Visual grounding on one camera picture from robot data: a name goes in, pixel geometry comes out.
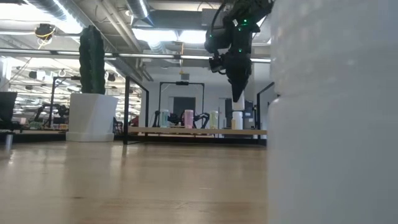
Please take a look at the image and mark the white planter pot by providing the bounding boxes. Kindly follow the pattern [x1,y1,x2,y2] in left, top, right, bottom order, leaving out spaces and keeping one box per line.
[65,92,119,143]

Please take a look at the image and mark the yellow clear medicine bottle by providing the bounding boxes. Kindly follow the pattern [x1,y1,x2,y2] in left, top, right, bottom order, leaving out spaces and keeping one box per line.
[209,110,220,129]

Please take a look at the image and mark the dark background monitor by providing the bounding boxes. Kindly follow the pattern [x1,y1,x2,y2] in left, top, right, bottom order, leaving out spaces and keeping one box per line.
[224,98,254,119]

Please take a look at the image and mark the background door panel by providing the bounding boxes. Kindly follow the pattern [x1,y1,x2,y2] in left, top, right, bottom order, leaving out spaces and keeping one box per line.
[172,96,197,123]

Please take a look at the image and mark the black background screen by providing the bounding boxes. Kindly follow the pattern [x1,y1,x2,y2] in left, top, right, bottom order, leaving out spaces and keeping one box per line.
[0,91,18,122]

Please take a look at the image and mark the pink clear medicine bottle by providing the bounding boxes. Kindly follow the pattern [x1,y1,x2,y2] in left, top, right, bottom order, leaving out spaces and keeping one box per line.
[183,109,195,129]

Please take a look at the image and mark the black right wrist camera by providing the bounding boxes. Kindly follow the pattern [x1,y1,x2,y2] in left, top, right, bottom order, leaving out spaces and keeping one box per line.
[208,55,225,74]

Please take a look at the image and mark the wooden background table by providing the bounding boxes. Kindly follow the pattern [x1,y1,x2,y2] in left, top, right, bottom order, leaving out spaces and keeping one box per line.
[11,128,68,135]

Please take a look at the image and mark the black aluminium table frame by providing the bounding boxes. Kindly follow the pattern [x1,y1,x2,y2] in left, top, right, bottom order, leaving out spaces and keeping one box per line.
[11,133,268,146]

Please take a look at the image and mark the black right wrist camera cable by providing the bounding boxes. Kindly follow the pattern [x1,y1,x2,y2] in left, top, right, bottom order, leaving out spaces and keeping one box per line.
[210,1,228,35]

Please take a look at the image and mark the grey ceiling unit box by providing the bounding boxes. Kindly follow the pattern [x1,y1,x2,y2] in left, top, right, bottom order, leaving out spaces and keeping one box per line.
[201,8,218,28]

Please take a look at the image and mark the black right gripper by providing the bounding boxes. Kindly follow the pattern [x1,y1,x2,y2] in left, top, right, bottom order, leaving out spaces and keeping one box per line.
[224,30,252,103]

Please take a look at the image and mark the teal clear medicine bottle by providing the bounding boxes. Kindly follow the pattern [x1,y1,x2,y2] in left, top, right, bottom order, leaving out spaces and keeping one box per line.
[159,109,170,128]

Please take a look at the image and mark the grey metal post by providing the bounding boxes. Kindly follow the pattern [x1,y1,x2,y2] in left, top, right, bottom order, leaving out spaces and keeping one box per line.
[4,132,14,156]

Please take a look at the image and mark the green cactus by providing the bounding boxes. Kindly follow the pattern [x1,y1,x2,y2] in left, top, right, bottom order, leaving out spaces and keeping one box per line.
[78,24,106,95]

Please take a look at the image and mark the black background gantry frame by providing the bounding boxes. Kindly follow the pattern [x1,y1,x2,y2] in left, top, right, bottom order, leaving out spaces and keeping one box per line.
[49,76,82,128]
[157,81,205,127]

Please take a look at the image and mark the black yellow hanging cable reel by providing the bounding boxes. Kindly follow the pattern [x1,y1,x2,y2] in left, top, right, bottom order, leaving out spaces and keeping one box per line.
[34,23,57,49]

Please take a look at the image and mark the silver ceiling air duct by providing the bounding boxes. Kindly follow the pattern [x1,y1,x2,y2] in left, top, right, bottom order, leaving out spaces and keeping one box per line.
[124,0,155,26]

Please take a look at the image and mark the long ceiling light bar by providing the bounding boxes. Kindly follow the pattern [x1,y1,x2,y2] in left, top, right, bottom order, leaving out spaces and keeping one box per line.
[0,48,272,63]

